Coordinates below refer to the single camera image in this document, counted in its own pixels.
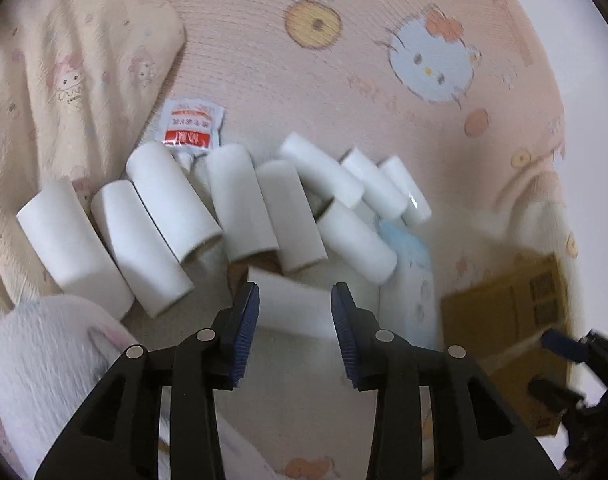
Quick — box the light blue tissue pack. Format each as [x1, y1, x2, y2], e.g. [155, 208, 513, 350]
[379, 220, 437, 351]

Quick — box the pink cartoon bed sheet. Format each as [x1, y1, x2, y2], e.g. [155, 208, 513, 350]
[0, 0, 585, 480]

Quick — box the brown cardboard box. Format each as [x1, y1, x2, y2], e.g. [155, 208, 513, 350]
[441, 252, 575, 438]

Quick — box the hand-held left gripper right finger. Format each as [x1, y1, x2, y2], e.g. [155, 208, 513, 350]
[330, 281, 562, 480]

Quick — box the pile of white paper tubes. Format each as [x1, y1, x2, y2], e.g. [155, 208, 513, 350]
[16, 132, 432, 321]

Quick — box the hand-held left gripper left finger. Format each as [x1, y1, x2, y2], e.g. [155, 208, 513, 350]
[34, 281, 261, 480]

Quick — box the person's white printed pajamas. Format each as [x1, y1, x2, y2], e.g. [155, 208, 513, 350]
[0, 295, 285, 480]

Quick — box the white cardboard roll core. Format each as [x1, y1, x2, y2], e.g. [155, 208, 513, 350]
[246, 266, 335, 341]

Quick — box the white red sauce packet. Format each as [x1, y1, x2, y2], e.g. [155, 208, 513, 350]
[156, 99, 225, 153]

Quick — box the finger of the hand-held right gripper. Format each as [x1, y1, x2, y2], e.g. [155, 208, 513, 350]
[541, 329, 608, 386]
[528, 379, 608, 461]

